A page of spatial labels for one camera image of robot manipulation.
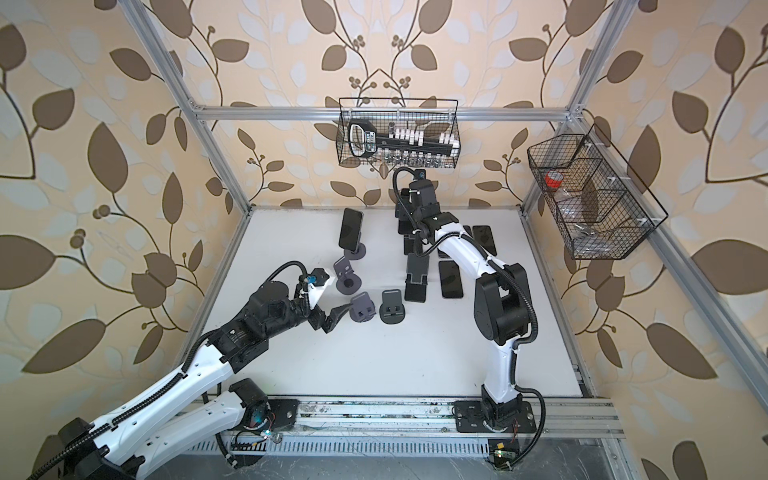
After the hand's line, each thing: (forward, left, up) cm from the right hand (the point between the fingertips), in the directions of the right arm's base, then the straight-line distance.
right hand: (409, 201), depth 92 cm
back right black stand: (-1, 0, -21) cm, 21 cm away
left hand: (-30, +19, -1) cm, 35 cm away
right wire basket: (-17, -47, +12) cm, 51 cm away
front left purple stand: (-27, +15, -18) cm, 36 cm away
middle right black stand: (-20, -1, -15) cm, 25 cm away
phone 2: (-8, +2, +3) cm, 8 cm away
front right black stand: (-28, +6, -19) cm, 34 cm away
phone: (-4, +19, -10) cm, 22 cm away
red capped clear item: (0, -42, +8) cm, 43 cm away
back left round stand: (-3, +17, -22) cm, 28 cm away
